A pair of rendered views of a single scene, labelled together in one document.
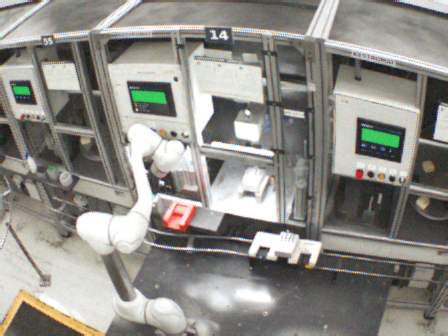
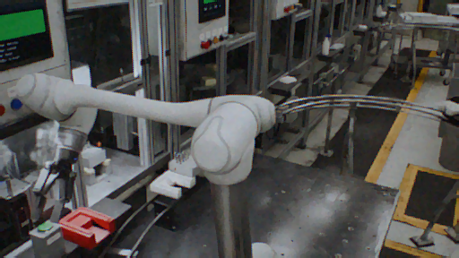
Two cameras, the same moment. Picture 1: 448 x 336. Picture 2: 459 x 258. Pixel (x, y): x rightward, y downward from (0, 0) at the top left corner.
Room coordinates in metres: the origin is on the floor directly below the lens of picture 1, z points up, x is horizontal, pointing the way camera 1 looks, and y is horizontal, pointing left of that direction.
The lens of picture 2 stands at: (1.25, 1.63, 1.95)
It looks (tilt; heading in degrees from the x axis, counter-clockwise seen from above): 25 degrees down; 267
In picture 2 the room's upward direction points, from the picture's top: 3 degrees clockwise
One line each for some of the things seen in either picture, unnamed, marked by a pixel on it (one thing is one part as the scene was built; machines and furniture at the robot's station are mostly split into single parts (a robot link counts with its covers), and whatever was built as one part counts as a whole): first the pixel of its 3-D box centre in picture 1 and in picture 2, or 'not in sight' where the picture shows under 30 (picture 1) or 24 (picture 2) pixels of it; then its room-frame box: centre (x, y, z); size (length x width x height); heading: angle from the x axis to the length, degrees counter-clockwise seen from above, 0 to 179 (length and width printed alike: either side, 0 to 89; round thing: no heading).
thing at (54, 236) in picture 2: (154, 202); (46, 242); (1.86, 0.40, 0.97); 0.08 x 0.08 x 0.12; 63
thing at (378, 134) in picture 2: not in sight; (393, 93); (-0.78, -4.03, 0.01); 5.85 x 0.59 x 0.01; 63
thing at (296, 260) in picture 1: (286, 252); (186, 177); (1.49, -0.26, 0.84); 0.36 x 0.14 x 0.10; 63
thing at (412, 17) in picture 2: not in sight; (425, 46); (-1.39, -4.78, 0.48); 0.88 x 0.56 x 0.96; 171
